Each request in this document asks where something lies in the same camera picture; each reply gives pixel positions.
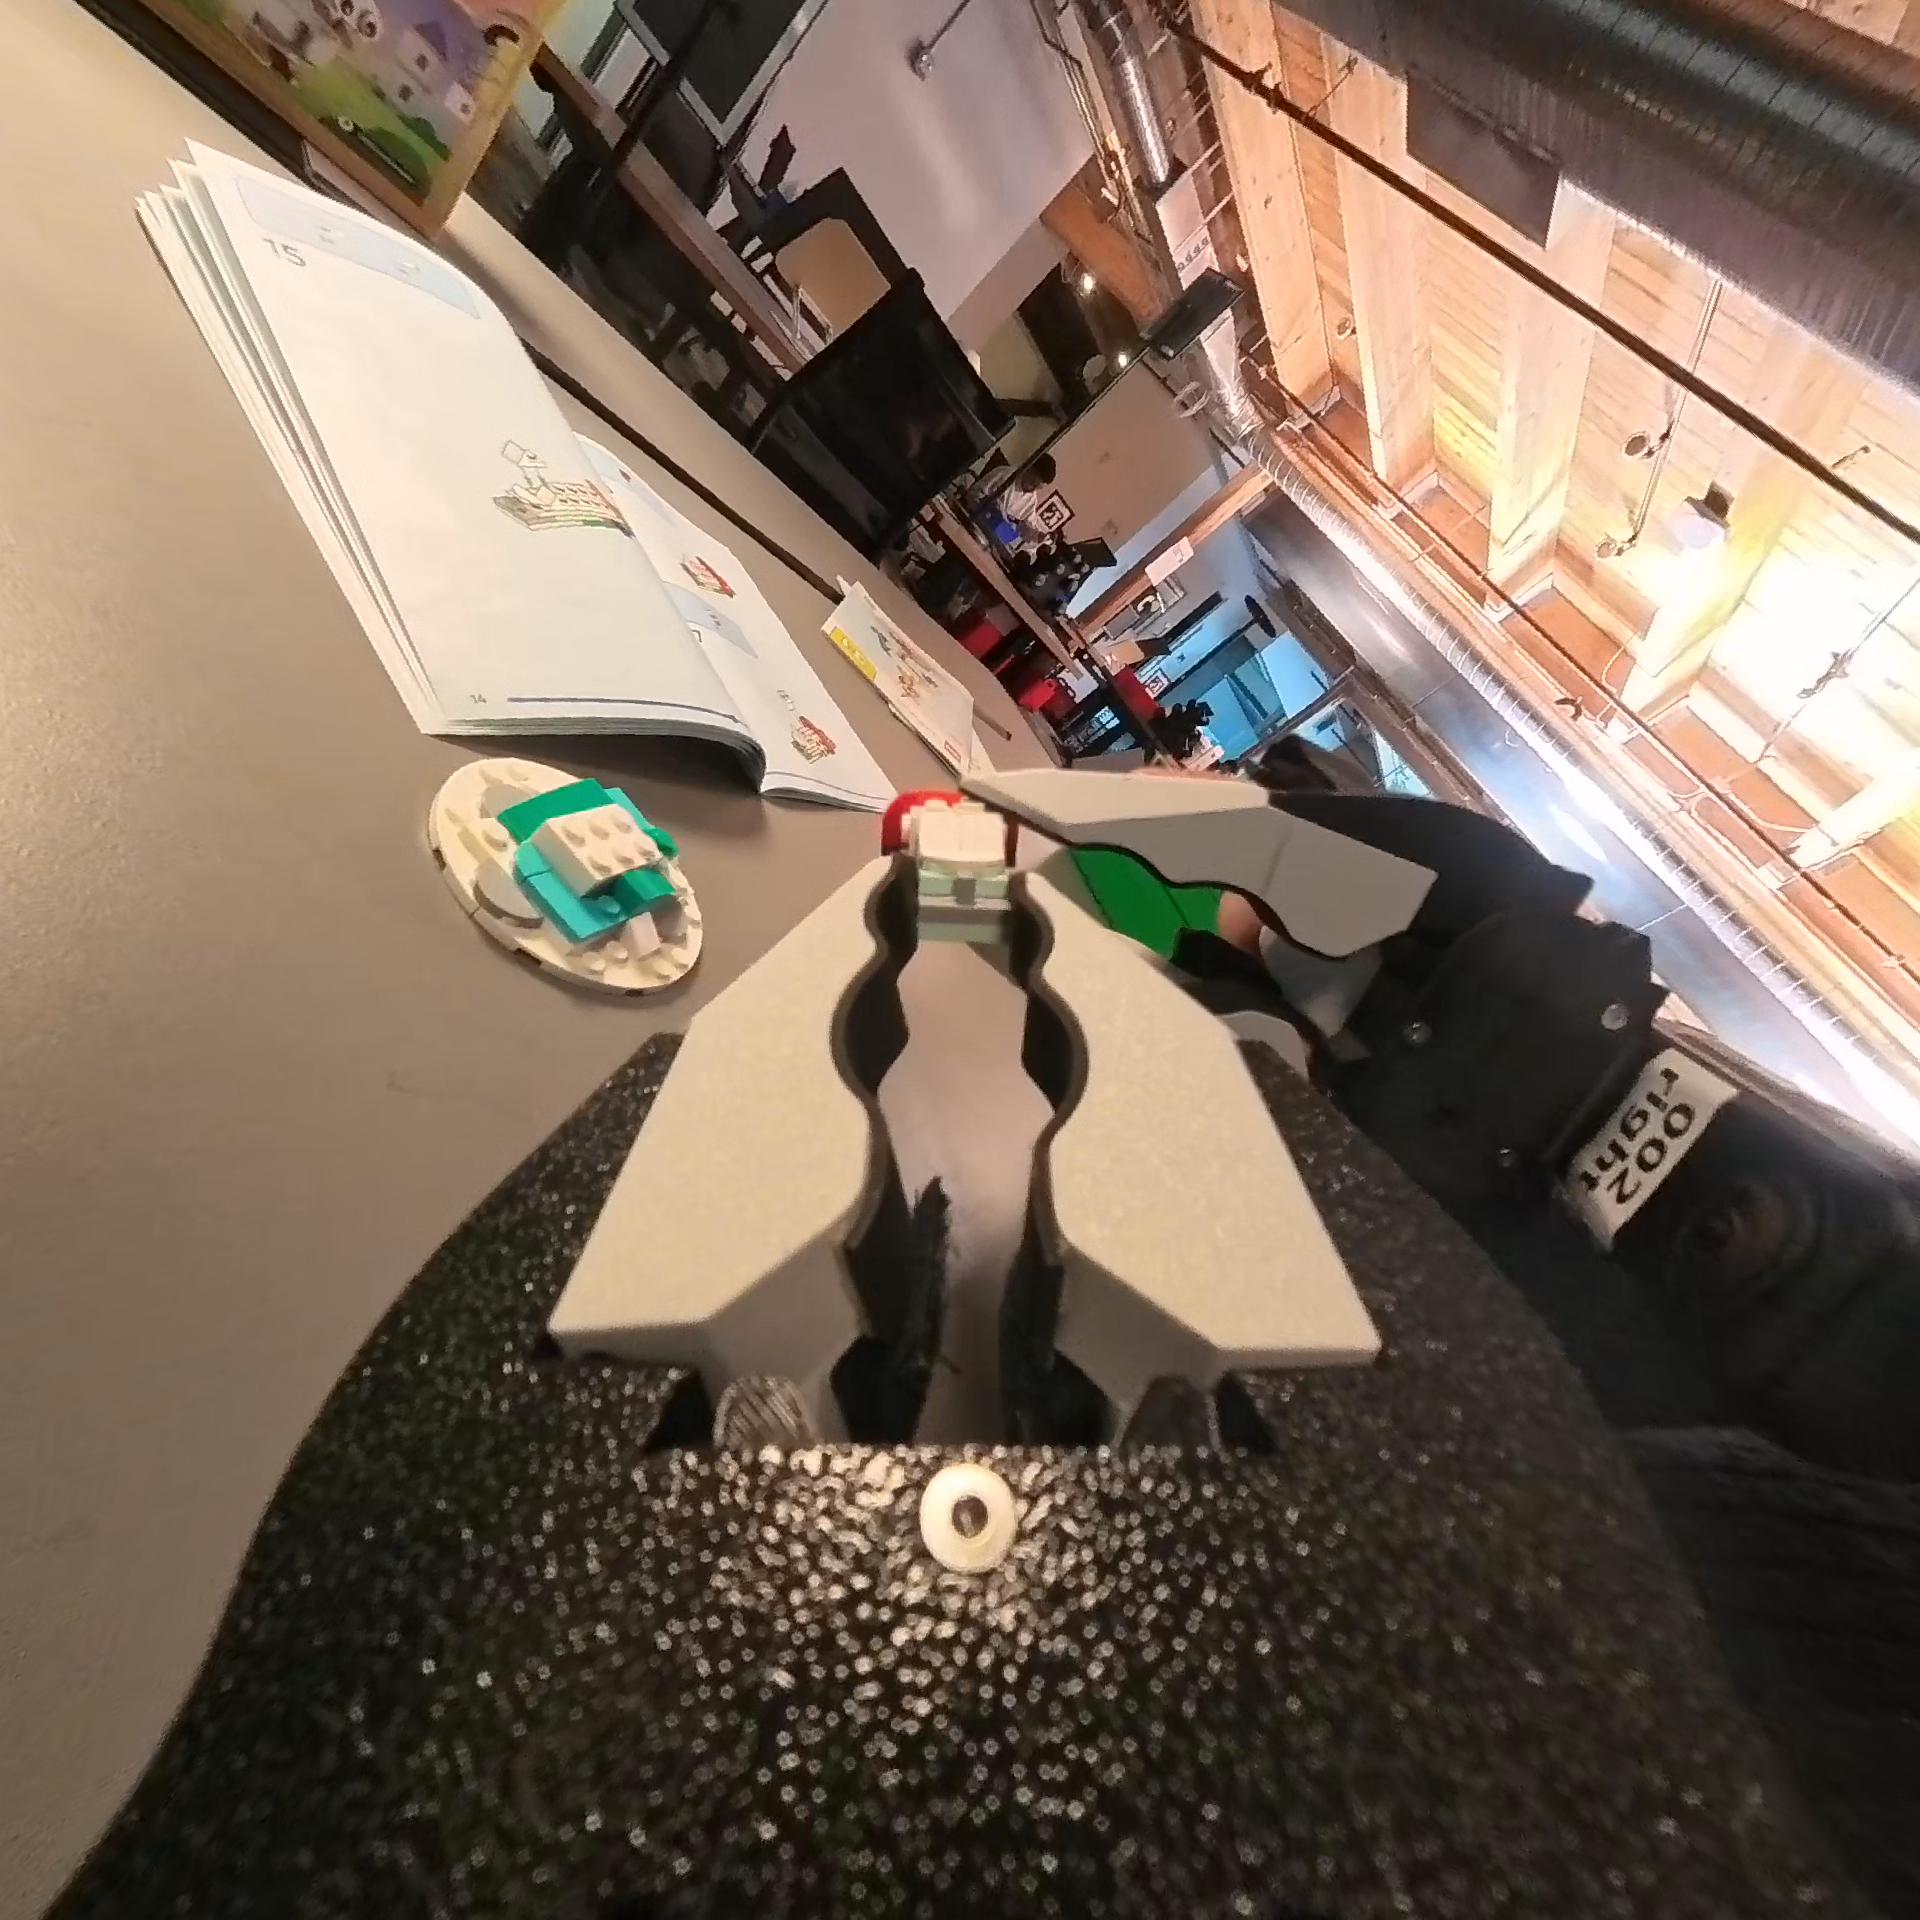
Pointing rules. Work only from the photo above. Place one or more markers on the person's right hand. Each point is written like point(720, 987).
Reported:
point(1245, 931)

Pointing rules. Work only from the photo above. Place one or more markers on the open instruction booklet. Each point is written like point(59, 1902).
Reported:
point(421, 452)

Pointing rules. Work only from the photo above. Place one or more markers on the small colourful instruction booklet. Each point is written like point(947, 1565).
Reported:
point(901, 675)

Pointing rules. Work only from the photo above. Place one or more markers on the large grey ventilation duct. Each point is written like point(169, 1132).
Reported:
point(1724, 77)

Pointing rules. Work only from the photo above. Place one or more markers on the grey framed monitor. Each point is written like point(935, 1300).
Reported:
point(720, 60)

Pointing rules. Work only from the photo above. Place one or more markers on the round white plate teal bricks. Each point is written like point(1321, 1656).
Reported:
point(587, 855)

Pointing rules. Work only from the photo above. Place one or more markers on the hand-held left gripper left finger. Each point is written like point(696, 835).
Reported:
point(720, 1172)

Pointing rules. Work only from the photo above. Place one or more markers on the green plastic bin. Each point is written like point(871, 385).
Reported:
point(1142, 902)

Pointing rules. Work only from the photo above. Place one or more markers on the yellow lego set box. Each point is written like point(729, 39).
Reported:
point(376, 107)

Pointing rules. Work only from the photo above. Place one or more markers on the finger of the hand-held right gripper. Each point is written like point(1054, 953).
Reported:
point(1172, 819)
point(1312, 998)

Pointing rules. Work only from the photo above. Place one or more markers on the red white green lego assembly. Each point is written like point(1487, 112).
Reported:
point(960, 886)

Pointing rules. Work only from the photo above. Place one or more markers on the large black screen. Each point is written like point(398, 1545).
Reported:
point(885, 421)

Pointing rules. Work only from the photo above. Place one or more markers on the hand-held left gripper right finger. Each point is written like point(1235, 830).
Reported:
point(1200, 1185)

